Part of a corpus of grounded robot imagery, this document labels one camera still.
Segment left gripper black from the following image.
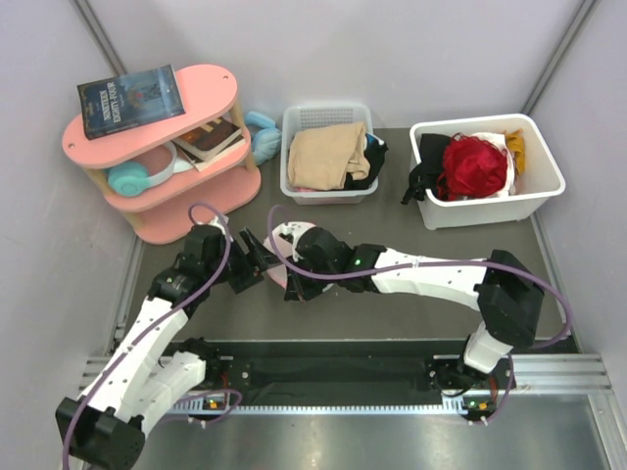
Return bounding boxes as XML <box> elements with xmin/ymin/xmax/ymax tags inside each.
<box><xmin>206</xmin><ymin>227</ymin><xmax>283</xmax><ymax>293</ymax></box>

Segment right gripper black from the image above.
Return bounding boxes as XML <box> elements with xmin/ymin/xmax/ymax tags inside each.
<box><xmin>285</xmin><ymin>253</ymin><xmax>340</xmax><ymax>305</ymax></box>

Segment pink white mesh laundry bag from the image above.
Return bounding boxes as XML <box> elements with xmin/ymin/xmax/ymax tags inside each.
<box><xmin>263</xmin><ymin>235</ymin><xmax>287</xmax><ymax>289</ymax></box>

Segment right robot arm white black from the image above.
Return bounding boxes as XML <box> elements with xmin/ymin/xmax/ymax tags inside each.
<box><xmin>271</xmin><ymin>222</ymin><xmax>545</xmax><ymax>391</ymax></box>

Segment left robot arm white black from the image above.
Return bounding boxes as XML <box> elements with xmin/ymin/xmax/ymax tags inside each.
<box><xmin>55</xmin><ymin>220</ymin><xmax>279</xmax><ymax>469</ymax></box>

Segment black bra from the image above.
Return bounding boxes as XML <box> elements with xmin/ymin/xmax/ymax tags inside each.
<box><xmin>401</xmin><ymin>133</ymin><xmax>452</xmax><ymax>206</ymax></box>

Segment red lace bra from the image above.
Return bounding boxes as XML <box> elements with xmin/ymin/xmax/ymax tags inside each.
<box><xmin>437</xmin><ymin>133</ymin><xmax>508</xmax><ymax>201</ymax></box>

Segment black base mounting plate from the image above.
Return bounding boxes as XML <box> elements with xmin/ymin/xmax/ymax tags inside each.
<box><xmin>195</xmin><ymin>338</ymin><xmax>510</xmax><ymax>406</ymax></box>

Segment pink three-tier shelf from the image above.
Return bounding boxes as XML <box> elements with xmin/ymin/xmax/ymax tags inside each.
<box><xmin>63</xmin><ymin>64</ymin><xmax>262</xmax><ymax>245</ymax></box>

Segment light blue headphones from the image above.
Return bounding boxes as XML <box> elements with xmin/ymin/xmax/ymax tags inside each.
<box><xmin>244</xmin><ymin>111</ymin><xmax>282</xmax><ymax>165</ymax></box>

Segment brown book on shelf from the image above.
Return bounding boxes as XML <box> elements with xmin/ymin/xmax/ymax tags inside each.
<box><xmin>173</xmin><ymin>117</ymin><xmax>246</xmax><ymax>171</ymax></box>

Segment beige folded garment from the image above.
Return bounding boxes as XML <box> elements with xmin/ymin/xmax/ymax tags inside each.
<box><xmin>288</xmin><ymin>122</ymin><xmax>369</xmax><ymax>190</ymax></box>

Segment teal white headphones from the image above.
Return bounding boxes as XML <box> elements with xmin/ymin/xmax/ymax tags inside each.
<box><xmin>107</xmin><ymin>142</ymin><xmax>193</xmax><ymax>198</ymax></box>

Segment grey perforated plastic basket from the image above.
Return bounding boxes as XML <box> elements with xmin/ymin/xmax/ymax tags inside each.
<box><xmin>279</xmin><ymin>101</ymin><xmax>379</xmax><ymax>206</ymax></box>

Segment black garment in basket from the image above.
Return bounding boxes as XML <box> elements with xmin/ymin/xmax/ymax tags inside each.
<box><xmin>343</xmin><ymin>133</ymin><xmax>388</xmax><ymax>191</ymax></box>

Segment dark blue hardcover book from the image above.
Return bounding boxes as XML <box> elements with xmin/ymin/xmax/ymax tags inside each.
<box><xmin>77</xmin><ymin>65</ymin><xmax>185</xmax><ymax>140</ymax></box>

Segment white garment in bin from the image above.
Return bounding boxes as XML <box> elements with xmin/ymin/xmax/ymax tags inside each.
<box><xmin>473</xmin><ymin>132</ymin><xmax>516</xmax><ymax>198</ymax></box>

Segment mustard yellow garment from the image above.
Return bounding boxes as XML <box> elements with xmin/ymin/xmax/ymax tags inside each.
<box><xmin>504</xmin><ymin>128</ymin><xmax>526</xmax><ymax>176</ymax></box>

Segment white plastic bin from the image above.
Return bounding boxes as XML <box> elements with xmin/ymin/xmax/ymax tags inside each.
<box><xmin>410</xmin><ymin>114</ymin><xmax>566</xmax><ymax>230</ymax></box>

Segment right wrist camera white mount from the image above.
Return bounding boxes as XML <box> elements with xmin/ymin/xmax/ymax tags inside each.
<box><xmin>268</xmin><ymin>221</ymin><xmax>314</xmax><ymax>260</ymax></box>

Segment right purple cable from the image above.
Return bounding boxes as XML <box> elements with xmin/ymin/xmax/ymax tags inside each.
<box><xmin>266</xmin><ymin>204</ymin><xmax>575</xmax><ymax>423</ymax></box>

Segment purple cable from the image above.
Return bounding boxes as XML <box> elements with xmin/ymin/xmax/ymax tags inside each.
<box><xmin>266</xmin><ymin>204</ymin><xmax>575</xmax><ymax>423</ymax></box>
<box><xmin>60</xmin><ymin>202</ymin><xmax>244</xmax><ymax>470</ymax></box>

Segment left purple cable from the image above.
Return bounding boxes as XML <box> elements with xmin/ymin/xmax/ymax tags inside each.
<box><xmin>60</xmin><ymin>202</ymin><xmax>244</xmax><ymax>470</ymax></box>

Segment aluminium rail with cable duct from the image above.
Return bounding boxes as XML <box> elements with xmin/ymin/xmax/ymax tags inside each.
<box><xmin>79</xmin><ymin>349</ymin><xmax>611</xmax><ymax>421</ymax></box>

